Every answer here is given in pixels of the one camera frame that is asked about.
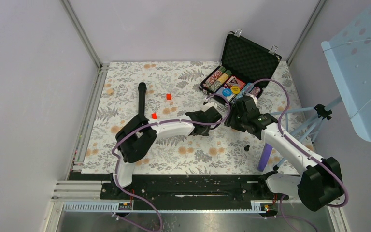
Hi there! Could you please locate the yellow big blind button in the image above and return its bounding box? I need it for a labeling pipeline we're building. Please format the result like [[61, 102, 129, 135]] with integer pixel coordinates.
[[230, 86, 241, 94]]

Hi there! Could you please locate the blue small blind button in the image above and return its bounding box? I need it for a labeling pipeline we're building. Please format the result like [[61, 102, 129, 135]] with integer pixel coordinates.
[[222, 88, 233, 97]]

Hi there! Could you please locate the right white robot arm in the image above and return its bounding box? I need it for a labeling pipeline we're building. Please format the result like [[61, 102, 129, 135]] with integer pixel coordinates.
[[225, 96, 349, 211]]

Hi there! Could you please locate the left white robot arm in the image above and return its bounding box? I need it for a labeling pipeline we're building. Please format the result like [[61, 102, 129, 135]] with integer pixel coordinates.
[[112, 106, 224, 199]]

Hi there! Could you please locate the black poker case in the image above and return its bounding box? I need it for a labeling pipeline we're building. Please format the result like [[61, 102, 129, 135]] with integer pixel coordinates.
[[199, 29, 282, 95]]

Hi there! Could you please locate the black cylinder orange cap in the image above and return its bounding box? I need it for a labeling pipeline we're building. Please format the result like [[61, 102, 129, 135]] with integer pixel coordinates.
[[137, 82, 147, 121]]

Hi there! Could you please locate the floral table mat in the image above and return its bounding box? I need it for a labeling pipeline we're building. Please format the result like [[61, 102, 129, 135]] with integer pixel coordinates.
[[80, 61, 322, 176]]

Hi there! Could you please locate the light blue music stand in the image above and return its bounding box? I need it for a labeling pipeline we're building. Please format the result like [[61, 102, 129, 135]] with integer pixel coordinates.
[[270, 0, 371, 170]]

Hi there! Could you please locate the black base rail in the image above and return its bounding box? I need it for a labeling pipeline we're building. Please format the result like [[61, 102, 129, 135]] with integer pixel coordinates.
[[100, 174, 290, 211]]

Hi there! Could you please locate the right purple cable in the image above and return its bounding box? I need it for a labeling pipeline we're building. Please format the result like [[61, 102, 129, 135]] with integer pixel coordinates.
[[246, 78, 349, 232]]

